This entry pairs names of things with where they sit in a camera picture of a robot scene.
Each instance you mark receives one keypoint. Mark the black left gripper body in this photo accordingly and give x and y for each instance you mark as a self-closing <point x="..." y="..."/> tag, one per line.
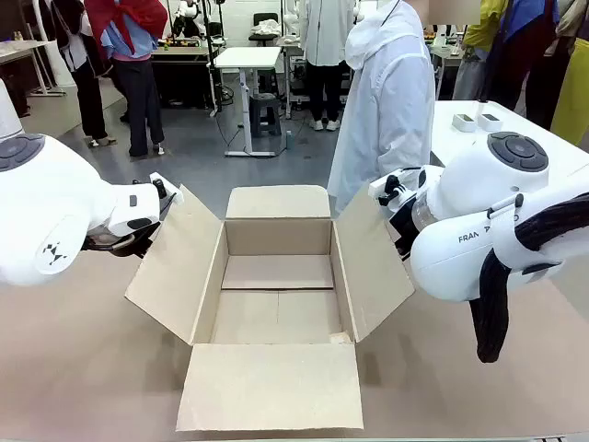
<point x="138" y="241"/>

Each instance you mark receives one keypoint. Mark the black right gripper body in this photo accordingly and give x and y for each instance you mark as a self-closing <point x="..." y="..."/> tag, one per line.
<point x="402" y="230"/>

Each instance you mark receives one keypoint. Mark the brown cardboard box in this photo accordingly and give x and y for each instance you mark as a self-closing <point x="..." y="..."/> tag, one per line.
<point x="276" y="387"/>

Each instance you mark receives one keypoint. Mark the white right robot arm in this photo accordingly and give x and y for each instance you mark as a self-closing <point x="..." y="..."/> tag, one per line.
<point x="469" y="258"/>

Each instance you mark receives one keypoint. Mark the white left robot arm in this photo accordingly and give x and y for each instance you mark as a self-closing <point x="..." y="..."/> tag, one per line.
<point x="55" y="198"/>

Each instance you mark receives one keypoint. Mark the white side table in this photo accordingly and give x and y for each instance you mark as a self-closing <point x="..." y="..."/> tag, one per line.
<point x="460" y="143"/>

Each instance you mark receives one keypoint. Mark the small white box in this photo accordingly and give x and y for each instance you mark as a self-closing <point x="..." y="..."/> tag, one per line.
<point x="464" y="122"/>
<point x="489" y="122"/>

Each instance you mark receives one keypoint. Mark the person in white hooded coat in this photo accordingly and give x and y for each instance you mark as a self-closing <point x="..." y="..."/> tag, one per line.
<point x="391" y="101"/>

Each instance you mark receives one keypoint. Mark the small bottle on floor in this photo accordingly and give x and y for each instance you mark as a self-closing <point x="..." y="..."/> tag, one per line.
<point x="290" y="140"/>

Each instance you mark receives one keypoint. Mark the person with red cloth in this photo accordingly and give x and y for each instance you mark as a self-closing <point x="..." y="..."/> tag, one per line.
<point x="133" y="69"/>

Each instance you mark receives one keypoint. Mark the grey plastic stool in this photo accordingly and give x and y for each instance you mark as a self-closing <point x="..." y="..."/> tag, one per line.
<point x="264" y="112"/>

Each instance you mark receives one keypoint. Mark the grey background workbench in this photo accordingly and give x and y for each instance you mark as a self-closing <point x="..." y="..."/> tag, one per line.
<point x="446" y="53"/>

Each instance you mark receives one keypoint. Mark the person in black white outfit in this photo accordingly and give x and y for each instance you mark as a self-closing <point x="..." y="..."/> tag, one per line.
<point x="83" y="55"/>

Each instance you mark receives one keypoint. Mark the black stand pole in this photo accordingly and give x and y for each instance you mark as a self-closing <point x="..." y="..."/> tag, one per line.
<point x="212" y="55"/>

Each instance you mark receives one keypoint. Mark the background person in white coat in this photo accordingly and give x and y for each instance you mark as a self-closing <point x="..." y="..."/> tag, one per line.
<point x="324" y="41"/>

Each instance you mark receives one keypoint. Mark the person in yellow top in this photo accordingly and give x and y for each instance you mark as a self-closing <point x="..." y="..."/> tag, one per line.
<point x="478" y="37"/>

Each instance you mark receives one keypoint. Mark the person in blue vest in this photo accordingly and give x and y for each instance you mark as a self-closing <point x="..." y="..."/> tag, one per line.
<point x="524" y="55"/>

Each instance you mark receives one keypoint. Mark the white standing desk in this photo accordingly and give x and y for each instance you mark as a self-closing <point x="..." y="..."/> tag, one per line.
<point x="248" y="57"/>

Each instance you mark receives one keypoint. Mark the light wooden background table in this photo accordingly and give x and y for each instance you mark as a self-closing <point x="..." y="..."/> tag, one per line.
<point x="23" y="48"/>

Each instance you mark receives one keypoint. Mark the black chair with white cloth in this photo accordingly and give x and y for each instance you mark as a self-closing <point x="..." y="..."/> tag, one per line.
<point x="264" y="30"/>

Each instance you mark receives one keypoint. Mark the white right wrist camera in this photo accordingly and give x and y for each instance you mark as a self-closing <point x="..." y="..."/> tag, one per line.
<point x="391" y="186"/>

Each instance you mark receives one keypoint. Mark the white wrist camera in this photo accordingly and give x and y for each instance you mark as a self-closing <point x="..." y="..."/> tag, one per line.
<point x="165" y="189"/>
<point x="391" y="186"/>

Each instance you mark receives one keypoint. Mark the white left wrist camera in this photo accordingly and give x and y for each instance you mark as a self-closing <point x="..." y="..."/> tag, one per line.
<point x="165" y="189"/>

